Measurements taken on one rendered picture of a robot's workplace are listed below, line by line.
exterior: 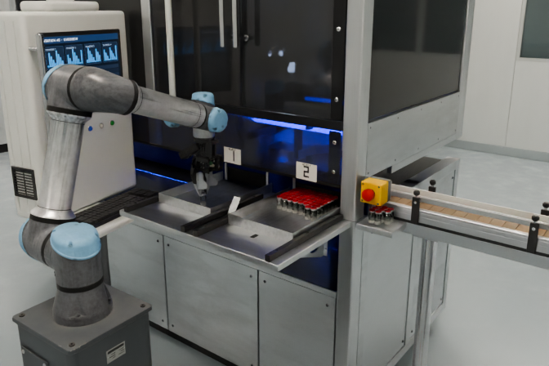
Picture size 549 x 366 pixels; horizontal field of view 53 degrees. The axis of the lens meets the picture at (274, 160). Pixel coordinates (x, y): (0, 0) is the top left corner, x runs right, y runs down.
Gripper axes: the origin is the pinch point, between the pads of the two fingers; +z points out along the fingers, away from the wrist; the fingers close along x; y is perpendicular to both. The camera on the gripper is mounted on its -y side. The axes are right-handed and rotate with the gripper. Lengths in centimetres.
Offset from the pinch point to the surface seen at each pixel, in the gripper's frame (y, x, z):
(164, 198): -11.9, -7.1, 3.6
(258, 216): 23.3, 3.2, 5.1
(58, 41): -48, -21, -51
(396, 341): 51, 61, 73
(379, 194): 60, 18, -7
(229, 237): 26.4, -15.1, 5.3
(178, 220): 4.1, -15.4, 5.4
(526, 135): 3, 479, 68
